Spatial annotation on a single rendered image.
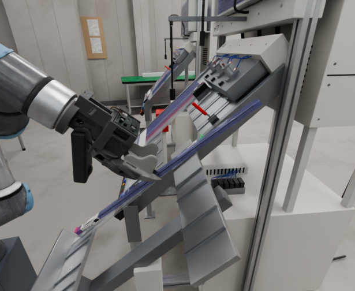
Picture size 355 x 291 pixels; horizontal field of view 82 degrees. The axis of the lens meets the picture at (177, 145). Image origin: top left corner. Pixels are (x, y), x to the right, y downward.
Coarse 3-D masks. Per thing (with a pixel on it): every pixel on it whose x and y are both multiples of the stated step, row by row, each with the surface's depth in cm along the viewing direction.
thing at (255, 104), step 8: (248, 104) 37; (256, 104) 36; (240, 112) 37; (248, 112) 37; (232, 120) 37; (216, 128) 39; (224, 128) 38; (208, 136) 39; (216, 136) 39; (192, 144) 41; (200, 144) 40; (184, 152) 41; (192, 152) 40; (176, 160) 41; (160, 168) 43; (168, 168) 42; (160, 176) 43; (144, 184) 44; (128, 192) 45; (136, 192) 44; (120, 200) 45; (104, 208) 48; (112, 208) 46; (104, 216) 47; (80, 232) 50
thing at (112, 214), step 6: (198, 138) 48; (132, 198) 52; (126, 204) 53; (114, 210) 54; (120, 210) 53; (108, 216) 54; (102, 222) 54; (96, 228) 55; (84, 234) 57; (90, 234) 56; (78, 240) 57; (84, 240) 56; (72, 246) 57; (66, 252) 58
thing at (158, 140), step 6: (156, 138) 106; (162, 138) 102; (156, 144) 99; (162, 144) 95; (162, 150) 89; (156, 156) 88; (162, 156) 83; (162, 162) 79; (132, 180) 90; (138, 180) 84
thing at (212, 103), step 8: (208, 72) 119; (200, 80) 120; (208, 96) 92; (216, 96) 84; (224, 96) 79; (240, 96) 69; (200, 104) 93; (208, 104) 85; (216, 104) 79; (224, 104) 74; (232, 104) 70; (192, 112) 93; (200, 112) 86; (208, 112) 80; (216, 112) 74; (224, 112) 70; (192, 120) 86; (200, 120) 80; (200, 128) 75; (208, 128) 70
